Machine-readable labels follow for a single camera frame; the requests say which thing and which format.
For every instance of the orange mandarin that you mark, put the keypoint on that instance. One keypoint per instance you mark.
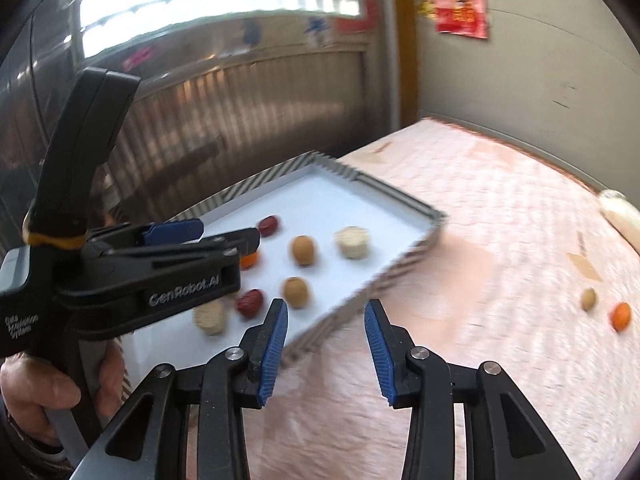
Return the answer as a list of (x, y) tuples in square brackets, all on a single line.
[(621, 316), (248, 261)]

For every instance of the red paper strip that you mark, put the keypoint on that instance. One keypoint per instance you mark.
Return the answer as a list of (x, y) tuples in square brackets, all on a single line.
[(357, 10)]

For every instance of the brown ribbed metal panel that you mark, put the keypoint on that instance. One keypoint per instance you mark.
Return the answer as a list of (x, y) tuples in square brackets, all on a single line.
[(225, 105)]

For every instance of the person's left hand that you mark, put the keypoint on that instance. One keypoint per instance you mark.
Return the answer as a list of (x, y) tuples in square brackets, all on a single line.
[(35, 385)]

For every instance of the beige cut corn piece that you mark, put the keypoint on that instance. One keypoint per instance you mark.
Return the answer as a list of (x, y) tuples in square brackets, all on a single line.
[(352, 242), (210, 316)]

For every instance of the red jujube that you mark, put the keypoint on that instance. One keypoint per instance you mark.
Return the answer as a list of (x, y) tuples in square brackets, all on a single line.
[(269, 225), (250, 302)]

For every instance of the blue white paper sticker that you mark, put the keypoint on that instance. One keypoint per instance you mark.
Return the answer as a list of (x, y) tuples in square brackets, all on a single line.
[(316, 30)]

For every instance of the striped cardboard tray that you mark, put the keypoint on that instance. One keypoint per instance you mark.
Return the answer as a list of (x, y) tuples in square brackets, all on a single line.
[(350, 200)]

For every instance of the wooden door frame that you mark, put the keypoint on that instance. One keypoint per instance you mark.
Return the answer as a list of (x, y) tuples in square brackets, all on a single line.
[(400, 60)]

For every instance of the brown round longan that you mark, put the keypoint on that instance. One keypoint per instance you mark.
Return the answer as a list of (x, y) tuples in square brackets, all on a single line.
[(303, 250), (296, 291), (589, 299)]

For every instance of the pink quilted bedspread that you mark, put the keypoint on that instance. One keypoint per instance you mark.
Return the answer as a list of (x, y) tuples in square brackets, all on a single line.
[(500, 220)]

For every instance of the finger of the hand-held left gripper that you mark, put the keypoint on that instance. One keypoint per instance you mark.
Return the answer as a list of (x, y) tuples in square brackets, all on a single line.
[(172, 231), (200, 250)]

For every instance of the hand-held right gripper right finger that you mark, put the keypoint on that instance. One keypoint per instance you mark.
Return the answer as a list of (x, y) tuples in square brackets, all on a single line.
[(377, 355)]

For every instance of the plastic wrapped white radish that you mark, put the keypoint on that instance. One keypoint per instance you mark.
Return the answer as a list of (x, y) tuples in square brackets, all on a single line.
[(620, 215)]

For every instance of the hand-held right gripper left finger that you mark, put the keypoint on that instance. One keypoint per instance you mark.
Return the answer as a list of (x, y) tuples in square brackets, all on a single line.
[(272, 355)]

